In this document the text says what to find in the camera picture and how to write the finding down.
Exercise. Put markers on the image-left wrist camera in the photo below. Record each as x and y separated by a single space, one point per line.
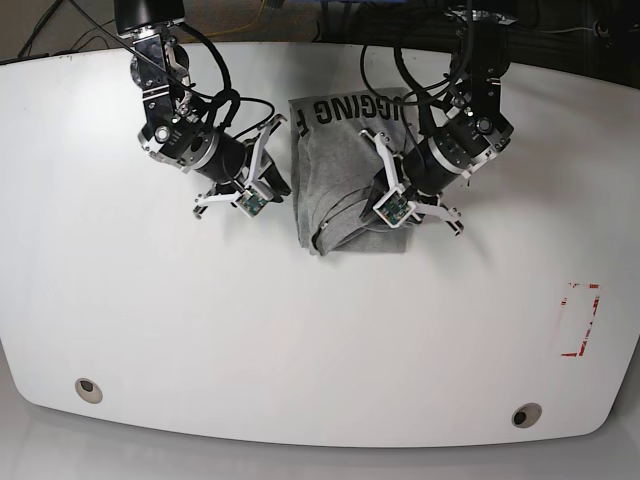
251 201

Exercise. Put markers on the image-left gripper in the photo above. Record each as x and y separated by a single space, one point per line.
232 165

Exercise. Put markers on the right table grommet hole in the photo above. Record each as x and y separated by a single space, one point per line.
526 416

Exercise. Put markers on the red tape rectangle marking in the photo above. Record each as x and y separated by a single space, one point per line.
577 314

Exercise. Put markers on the table grommet hole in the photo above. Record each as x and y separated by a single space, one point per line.
88 391
526 416

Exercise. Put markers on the grey t-shirt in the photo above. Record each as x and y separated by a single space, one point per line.
333 170

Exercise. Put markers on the left table grommet hole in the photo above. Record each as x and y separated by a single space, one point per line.
88 391

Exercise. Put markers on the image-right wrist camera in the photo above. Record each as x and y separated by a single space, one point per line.
394 208

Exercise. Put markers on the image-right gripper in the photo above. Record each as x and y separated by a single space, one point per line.
388 179

